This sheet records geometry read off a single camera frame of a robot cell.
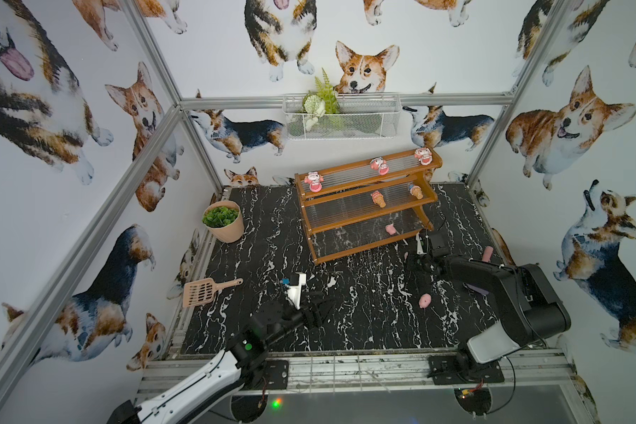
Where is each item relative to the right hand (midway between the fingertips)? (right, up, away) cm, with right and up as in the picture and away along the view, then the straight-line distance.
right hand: (406, 257), depth 95 cm
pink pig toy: (-4, +9, +8) cm, 13 cm away
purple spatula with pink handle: (+29, 0, 0) cm, 29 cm away
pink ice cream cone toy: (-11, +21, -3) cm, 24 cm away
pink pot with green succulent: (-65, +14, -3) cm, 66 cm away
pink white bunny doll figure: (+4, +35, -8) cm, 36 cm away
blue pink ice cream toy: (+3, +24, 0) cm, 24 cm away
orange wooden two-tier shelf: (-19, +18, +21) cm, 33 cm away
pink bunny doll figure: (-12, +32, -12) cm, 36 cm away
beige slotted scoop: (-71, -11, -5) cm, 72 cm away
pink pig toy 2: (+3, -12, -10) cm, 16 cm away
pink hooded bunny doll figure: (-32, +26, -16) cm, 44 cm away
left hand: (-27, -7, -21) cm, 35 cm away
